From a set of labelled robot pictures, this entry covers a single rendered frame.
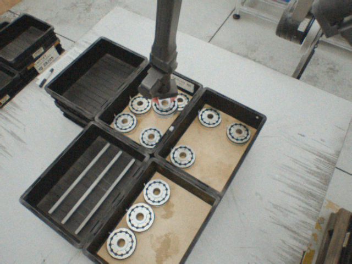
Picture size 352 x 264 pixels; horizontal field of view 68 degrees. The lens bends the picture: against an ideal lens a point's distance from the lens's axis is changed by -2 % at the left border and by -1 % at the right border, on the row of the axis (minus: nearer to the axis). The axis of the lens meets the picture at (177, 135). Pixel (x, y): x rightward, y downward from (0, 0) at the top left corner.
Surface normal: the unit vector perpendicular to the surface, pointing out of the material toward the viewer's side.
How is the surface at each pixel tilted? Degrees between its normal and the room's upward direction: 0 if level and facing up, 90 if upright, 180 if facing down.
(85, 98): 0
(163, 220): 0
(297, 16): 90
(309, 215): 0
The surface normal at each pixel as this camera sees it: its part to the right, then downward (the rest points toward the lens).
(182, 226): 0.00, -0.48
